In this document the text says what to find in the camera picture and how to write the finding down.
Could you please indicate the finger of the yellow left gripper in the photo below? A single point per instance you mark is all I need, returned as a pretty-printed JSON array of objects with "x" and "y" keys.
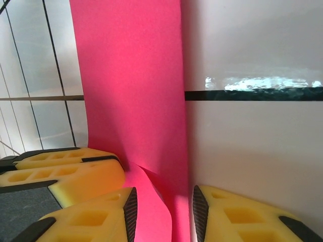
[
  {"x": 88, "y": 181},
  {"x": 63, "y": 157}
]

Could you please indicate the pink paper sheet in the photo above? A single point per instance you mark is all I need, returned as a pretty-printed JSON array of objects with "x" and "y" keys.
[{"x": 131, "y": 75}]

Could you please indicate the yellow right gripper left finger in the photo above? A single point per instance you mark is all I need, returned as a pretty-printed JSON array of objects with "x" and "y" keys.
[{"x": 88, "y": 221}]

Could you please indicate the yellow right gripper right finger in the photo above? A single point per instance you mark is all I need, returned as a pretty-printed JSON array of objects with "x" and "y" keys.
[{"x": 239, "y": 221}]

